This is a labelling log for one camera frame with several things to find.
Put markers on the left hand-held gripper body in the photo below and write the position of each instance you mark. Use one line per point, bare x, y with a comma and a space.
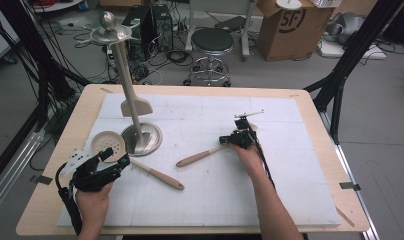
90, 178

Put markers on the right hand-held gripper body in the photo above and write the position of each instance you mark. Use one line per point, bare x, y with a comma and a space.
243, 138

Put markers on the beige round skimmer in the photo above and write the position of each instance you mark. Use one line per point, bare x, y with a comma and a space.
106, 141

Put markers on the beige slotted spatula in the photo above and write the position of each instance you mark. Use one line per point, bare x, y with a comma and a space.
200, 156

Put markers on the beige solid spatula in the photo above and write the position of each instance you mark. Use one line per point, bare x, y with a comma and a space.
144, 106

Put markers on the metal utensil rack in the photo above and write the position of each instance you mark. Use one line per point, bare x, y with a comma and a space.
131, 100

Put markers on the person's right hand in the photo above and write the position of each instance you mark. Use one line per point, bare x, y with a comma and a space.
248, 160

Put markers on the person's left hand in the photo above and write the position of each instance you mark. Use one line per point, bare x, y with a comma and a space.
93, 201

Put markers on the black tape piece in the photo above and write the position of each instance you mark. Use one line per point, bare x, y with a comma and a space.
349, 186
43, 180

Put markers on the white foam mat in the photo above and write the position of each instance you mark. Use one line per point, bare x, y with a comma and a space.
223, 200

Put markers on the white power strip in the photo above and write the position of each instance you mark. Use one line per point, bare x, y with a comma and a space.
110, 58

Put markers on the black round stool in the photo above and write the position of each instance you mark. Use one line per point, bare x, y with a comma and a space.
212, 40

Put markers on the white desk leg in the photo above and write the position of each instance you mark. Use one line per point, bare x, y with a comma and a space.
190, 26
246, 33

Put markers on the cardboard box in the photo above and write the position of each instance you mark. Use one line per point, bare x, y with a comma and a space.
290, 43

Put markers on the black flat laptop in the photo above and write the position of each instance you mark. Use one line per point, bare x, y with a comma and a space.
230, 23

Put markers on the black computer tower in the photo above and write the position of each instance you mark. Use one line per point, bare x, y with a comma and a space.
161, 26
143, 21

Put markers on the thin wooden strip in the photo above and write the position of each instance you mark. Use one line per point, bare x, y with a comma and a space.
345, 216

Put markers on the white flat board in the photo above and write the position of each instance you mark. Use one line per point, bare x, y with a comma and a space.
340, 50

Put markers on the white round dish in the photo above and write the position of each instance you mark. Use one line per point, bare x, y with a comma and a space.
289, 4

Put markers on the grey bag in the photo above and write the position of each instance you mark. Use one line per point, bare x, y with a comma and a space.
346, 25

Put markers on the white round table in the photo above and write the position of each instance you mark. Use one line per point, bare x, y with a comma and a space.
56, 6

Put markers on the aluminium rail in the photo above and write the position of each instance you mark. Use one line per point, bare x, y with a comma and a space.
362, 203
10, 173

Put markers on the black frame post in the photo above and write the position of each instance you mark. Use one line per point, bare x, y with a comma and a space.
23, 33
356, 43

